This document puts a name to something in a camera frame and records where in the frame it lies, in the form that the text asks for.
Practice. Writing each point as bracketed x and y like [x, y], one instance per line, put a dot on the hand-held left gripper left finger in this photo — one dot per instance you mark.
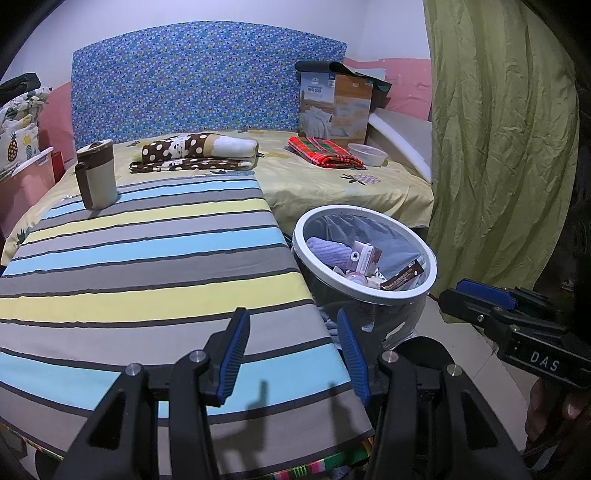
[233, 355]

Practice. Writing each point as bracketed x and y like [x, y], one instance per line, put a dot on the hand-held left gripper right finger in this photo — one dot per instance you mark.
[353, 355]

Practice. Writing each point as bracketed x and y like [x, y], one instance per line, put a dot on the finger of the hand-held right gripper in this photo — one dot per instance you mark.
[485, 288]
[461, 307]

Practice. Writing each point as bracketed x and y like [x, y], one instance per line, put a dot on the brown snack wrapper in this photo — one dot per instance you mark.
[401, 277]

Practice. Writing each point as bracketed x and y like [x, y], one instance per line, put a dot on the pink clear wrapper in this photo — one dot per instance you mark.
[353, 278]

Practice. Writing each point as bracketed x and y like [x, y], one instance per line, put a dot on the cream green leaf packet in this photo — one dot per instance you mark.
[376, 279]

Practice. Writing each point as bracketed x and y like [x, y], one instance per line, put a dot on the small drink carton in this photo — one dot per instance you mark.
[367, 258]

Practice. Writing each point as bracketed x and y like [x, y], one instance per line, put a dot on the purple foam net sleeve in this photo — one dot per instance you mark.
[328, 251]

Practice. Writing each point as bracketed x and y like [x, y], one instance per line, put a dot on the white rimmed trash bin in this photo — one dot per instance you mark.
[299, 242]

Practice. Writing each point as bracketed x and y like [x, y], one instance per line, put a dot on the person's right hand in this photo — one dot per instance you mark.
[545, 415]

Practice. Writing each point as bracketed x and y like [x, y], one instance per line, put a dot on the grey plastic bin liner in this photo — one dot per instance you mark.
[397, 240]

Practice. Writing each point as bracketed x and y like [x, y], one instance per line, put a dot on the striped table cover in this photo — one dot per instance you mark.
[161, 277]

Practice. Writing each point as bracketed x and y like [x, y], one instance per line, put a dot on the colourful striped cloth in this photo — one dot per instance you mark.
[300, 470]

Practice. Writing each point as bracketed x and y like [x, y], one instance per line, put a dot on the green curtain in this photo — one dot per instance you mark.
[498, 138]

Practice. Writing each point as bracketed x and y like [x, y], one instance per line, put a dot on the white padded board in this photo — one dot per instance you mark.
[401, 136]

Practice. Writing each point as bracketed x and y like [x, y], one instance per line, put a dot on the white plastic bowl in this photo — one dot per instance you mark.
[367, 154]

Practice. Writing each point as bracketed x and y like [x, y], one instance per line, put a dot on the red plaid cloth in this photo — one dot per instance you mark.
[323, 150]

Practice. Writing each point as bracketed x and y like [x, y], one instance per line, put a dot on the brown polka dot blanket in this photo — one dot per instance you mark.
[184, 147]

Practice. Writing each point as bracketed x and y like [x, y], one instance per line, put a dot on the brown lidded mug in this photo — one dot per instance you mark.
[97, 180]

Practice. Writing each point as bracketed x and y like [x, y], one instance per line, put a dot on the quilt packaging box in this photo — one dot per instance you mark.
[341, 106]

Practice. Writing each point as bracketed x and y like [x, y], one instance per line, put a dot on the red box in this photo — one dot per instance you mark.
[57, 164]

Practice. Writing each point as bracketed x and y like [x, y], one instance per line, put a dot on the pink storage box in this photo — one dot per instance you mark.
[27, 189]

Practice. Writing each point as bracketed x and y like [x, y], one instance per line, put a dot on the blue floral headboard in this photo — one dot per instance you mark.
[184, 83]

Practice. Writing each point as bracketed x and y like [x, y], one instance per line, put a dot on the pineapple print bedding stack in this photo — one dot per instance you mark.
[18, 138]

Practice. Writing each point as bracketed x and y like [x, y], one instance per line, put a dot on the black clothing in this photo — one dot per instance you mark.
[18, 83]

